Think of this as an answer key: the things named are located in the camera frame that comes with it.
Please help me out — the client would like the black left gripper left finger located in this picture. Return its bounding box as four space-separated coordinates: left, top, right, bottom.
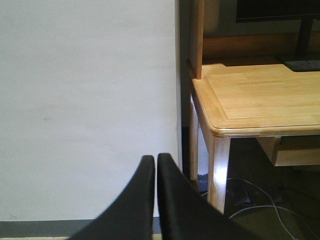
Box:
69 155 155 240

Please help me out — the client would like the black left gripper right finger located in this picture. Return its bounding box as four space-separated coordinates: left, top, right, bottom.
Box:
157 153 260 240

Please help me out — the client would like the light wooden desk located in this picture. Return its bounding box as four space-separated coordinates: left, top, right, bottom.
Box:
188 0 320 212

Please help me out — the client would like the black computer monitor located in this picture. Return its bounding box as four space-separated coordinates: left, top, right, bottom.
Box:
235 0 320 72

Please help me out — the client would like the white cable under desk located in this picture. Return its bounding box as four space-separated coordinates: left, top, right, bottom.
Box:
228 177 298 240

